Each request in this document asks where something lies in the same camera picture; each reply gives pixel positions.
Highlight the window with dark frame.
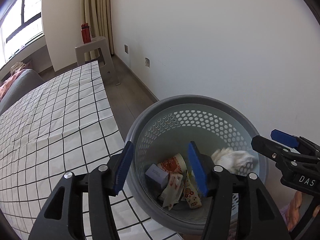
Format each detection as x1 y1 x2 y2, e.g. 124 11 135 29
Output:
1 0 43 66

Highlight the wall socket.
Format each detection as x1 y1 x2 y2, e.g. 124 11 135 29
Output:
124 44 129 54
145 58 150 67

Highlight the grey perforated trash basket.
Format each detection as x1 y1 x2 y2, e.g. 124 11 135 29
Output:
126 95 268 235

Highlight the red white paper cup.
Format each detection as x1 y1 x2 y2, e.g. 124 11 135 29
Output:
157 153 187 174

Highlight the red white snack bag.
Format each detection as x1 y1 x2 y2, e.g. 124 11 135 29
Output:
183 172 202 209

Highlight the small red white box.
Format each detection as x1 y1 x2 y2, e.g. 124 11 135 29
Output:
162 173 184 210

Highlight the wall socket far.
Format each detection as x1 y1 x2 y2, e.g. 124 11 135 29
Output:
124 44 129 54

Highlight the beige cloth on sill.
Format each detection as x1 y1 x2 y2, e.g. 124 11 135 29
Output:
10 62 25 75

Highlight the red water bottle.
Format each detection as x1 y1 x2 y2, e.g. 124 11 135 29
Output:
81 23 92 44

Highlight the beige right curtain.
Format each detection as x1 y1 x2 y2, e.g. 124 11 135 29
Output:
80 0 114 55

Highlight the grey plastic stool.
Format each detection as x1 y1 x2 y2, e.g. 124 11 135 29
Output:
75 36 120 86

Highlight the white black checkered sheet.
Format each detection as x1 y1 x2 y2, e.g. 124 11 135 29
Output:
0 60 181 240

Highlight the pink duvet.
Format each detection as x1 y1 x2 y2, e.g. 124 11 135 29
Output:
0 69 24 100

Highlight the grey bed mattress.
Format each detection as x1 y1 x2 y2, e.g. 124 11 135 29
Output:
0 69 44 114

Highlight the beige paper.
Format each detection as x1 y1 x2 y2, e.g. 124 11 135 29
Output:
211 147 257 175

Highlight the purple rabbit toothpaste box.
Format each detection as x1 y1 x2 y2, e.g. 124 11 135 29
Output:
145 164 169 189

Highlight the wall socket near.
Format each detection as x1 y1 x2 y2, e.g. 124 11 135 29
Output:
145 58 150 67

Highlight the person's right hand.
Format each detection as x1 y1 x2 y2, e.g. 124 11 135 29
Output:
285 191 303 231

